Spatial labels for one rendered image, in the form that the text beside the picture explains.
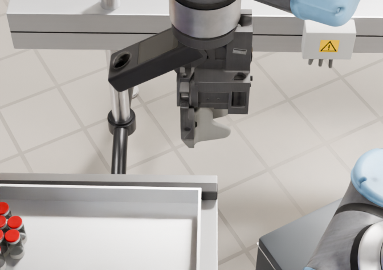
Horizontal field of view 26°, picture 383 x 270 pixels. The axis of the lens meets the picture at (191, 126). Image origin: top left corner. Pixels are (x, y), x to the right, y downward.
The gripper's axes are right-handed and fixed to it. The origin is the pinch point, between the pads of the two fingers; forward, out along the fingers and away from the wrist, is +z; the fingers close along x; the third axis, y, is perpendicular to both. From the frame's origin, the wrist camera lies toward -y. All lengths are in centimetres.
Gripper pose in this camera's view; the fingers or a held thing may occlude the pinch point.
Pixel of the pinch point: (186, 138)
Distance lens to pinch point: 102.9
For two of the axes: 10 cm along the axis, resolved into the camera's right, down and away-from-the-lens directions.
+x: 0.2, -7.6, 6.5
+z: 0.0, 6.5, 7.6
